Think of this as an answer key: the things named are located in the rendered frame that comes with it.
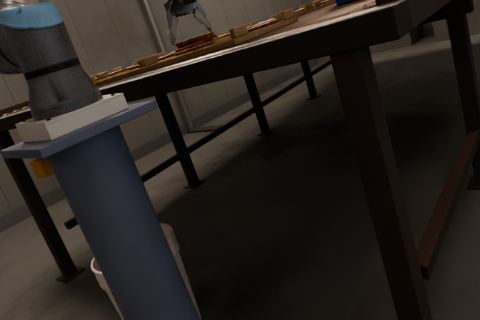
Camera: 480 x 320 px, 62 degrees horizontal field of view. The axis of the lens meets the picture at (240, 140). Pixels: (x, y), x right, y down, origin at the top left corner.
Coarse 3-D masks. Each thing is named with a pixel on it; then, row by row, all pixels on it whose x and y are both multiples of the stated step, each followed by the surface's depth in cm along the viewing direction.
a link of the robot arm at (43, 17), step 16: (0, 16) 80; (16, 16) 79; (32, 16) 79; (48, 16) 81; (0, 32) 84; (16, 32) 80; (32, 32) 80; (48, 32) 81; (64, 32) 84; (0, 48) 85; (16, 48) 81; (32, 48) 80; (48, 48) 81; (64, 48) 84; (16, 64) 87; (32, 64) 81; (48, 64) 82
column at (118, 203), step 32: (96, 128) 80; (64, 160) 85; (96, 160) 86; (128, 160) 92; (64, 192) 89; (96, 192) 87; (128, 192) 90; (96, 224) 88; (128, 224) 90; (160, 224) 101; (96, 256) 93; (128, 256) 91; (160, 256) 96; (128, 288) 93; (160, 288) 95
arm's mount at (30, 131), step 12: (108, 96) 90; (120, 96) 89; (84, 108) 84; (96, 108) 86; (108, 108) 87; (120, 108) 89; (24, 120) 91; (48, 120) 80; (60, 120) 80; (72, 120) 82; (84, 120) 84; (96, 120) 85; (24, 132) 89; (36, 132) 83; (48, 132) 79; (60, 132) 80
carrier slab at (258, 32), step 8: (296, 16) 130; (272, 24) 122; (280, 24) 123; (256, 32) 113; (264, 32) 116; (224, 40) 128; (232, 40) 106; (240, 40) 108; (208, 48) 112; (216, 48) 110; (224, 48) 109; (176, 56) 123; (184, 56) 119; (192, 56) 117; (152, 64) 128; (160, 64) 126; (168, 64) 124
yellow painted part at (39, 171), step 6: (30, 162) 178; (36, 162) 173; (42, 162) 173; (48, 162) 175; (36, 168) 176; (42, 168) 173; (48, 168) 175; (36, 174) 179; (42, 174) 175; (48, 174) 175
